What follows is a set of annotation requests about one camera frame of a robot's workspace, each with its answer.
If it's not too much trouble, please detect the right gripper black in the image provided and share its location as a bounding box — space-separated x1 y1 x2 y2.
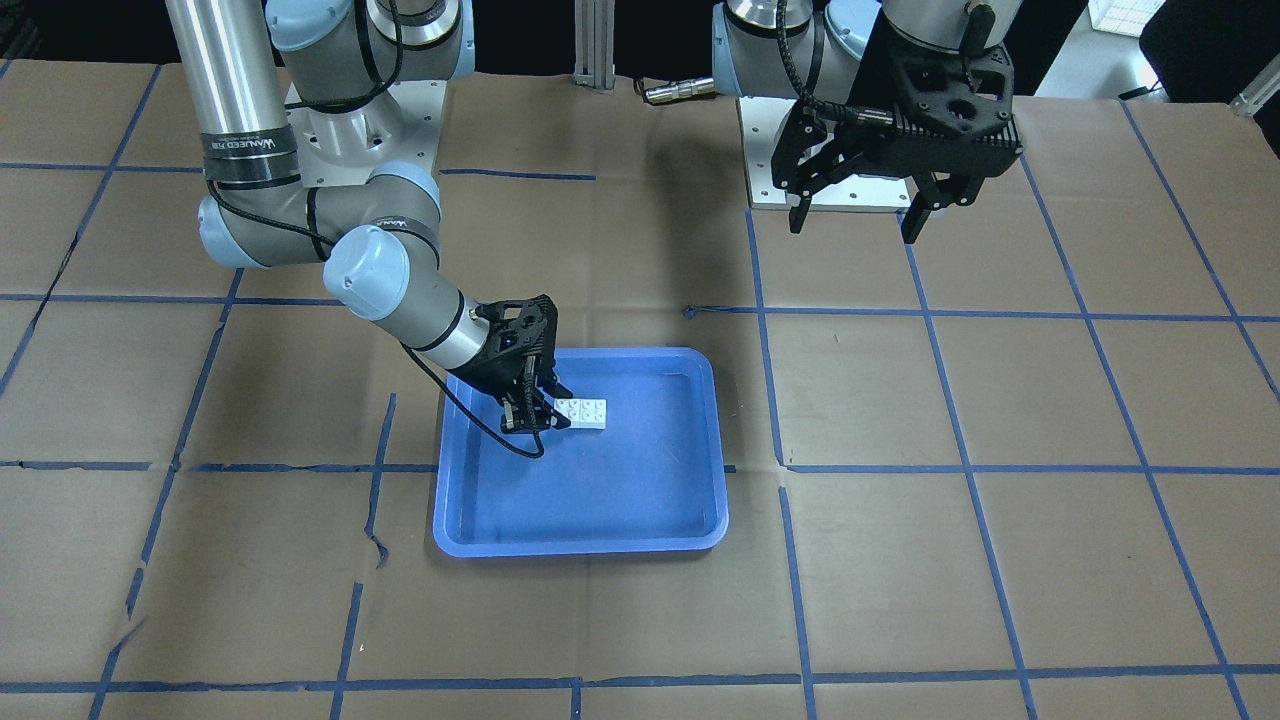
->
462 293 575 433

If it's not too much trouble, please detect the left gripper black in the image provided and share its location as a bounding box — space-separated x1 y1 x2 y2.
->
860 40 1024 245

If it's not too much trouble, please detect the white block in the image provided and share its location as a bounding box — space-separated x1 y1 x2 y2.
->
572 398 608 430
553 398 588 429

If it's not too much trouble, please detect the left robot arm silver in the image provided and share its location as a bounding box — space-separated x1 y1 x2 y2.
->
712 1 1024 243

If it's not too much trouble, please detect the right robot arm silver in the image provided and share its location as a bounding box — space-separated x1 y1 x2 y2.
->
166 1 571 436

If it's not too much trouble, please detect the blue plastic tray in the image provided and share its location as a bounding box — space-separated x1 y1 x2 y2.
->
431 347 730 559

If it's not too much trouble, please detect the brown paper table cover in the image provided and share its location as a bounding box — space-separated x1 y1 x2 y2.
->
1 61 1279 719

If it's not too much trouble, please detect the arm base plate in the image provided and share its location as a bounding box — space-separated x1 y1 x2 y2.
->
285 79 449 188
736 96 913 213

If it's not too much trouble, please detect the aluminium frame post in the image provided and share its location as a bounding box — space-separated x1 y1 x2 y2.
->
572 0 616 94

